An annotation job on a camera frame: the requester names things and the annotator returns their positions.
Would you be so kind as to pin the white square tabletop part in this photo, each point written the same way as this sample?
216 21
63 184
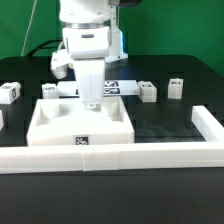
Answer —
66 122

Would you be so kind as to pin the white part at left edge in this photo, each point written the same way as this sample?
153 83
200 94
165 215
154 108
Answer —
1 120

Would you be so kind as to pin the white L-shaped obstacle fence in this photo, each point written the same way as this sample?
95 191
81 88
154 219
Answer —
208 153

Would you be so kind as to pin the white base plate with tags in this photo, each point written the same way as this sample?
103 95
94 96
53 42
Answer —
111 87

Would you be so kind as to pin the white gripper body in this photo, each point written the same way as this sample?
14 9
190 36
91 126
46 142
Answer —
90 77

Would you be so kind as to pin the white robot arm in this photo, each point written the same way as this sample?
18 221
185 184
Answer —
91 38

